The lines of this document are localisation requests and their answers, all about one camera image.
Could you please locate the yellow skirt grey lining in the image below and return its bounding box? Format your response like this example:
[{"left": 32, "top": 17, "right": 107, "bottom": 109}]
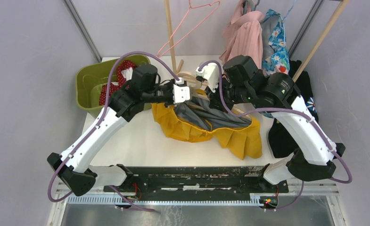
[{"left": 151, "top": 91, "right": 263, "bottom": 159}]

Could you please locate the wooden hanger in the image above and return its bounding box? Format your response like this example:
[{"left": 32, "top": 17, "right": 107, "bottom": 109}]
[{"left": 174, "top": 71, "right": 253, "bottom": 128}]

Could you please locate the red polka dot skirt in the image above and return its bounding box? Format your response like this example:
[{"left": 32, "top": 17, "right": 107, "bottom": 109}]
[{"left": 99, "top": 60, "right": 137, "bottom": 105}]

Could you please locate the pink garment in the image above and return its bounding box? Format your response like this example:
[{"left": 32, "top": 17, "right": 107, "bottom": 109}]
[{"left": 219, "top": 0, "right": 264, "bottom": 69}]

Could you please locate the pink wire hanger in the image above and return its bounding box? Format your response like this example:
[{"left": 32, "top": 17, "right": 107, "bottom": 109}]
[{"left": 156, "top": 0, "right": 221, "bottom": 58}]

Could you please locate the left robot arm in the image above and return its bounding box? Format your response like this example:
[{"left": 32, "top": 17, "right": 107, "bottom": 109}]
[{"left": 47, "top": 64, "right": 177, "bottom": 196}]

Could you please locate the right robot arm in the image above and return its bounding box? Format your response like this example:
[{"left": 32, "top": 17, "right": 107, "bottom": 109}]
[{"left": 196, "top": 55, "right": 344, "bottom": 185}]

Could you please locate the black garment with flower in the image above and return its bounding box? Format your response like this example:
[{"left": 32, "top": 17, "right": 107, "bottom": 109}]
[{"left": 268, "top": 71, "right": 319, "bottom": 158}]

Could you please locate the green plastic basket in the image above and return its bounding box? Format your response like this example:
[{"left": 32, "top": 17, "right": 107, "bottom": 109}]
[{"left": 76, "top": 55, "right": 150, "bottom": 118}]

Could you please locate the blue floral garment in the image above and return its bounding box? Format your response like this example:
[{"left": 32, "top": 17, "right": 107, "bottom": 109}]
[{"left": 260, "top": 9, "right": 290, "bottom": 79}]

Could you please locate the wooden clothes rack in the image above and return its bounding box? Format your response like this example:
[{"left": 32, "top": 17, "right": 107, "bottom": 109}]
[{"left": 157, "top": 0, "right": 350, "bottom": 82}]

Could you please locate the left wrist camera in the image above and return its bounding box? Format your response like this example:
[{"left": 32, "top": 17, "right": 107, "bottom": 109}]
[{"left": 173, "top": 78, "right": 192, "bottom": 104}]

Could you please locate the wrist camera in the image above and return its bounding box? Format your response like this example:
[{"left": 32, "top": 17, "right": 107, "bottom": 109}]
[
  {"left": 173, "top": 78, "right": 192, "bottom": 104},
  {"left": 196, "top": 63, "right": 221, "bottom": 93}
]

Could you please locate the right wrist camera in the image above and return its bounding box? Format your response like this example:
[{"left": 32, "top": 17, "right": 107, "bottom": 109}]
[{"left": 196, "top": 63, "right": 221, "bottom": 93}]

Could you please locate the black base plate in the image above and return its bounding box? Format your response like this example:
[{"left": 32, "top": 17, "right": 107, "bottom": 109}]
[{"left": 116, "top": 166, "right": 289, "bottom": 201}]

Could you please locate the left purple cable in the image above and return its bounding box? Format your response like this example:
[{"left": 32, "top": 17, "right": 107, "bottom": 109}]
[{"left": 47, "top": 51, "right": 182, "bottom": 213}]

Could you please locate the purple cable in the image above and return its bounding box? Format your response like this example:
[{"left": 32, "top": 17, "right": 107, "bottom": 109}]
[
  {"left": 197, "top": 60, "right": 353, "bottom": 211},
  {"left": 47, "top": 51, "right": 182, "bottom": 213}
]

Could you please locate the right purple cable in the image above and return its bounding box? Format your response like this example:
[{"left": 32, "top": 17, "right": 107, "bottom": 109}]
[{"left": 197, "top": 60, "right": 353, "bottom": 211}]

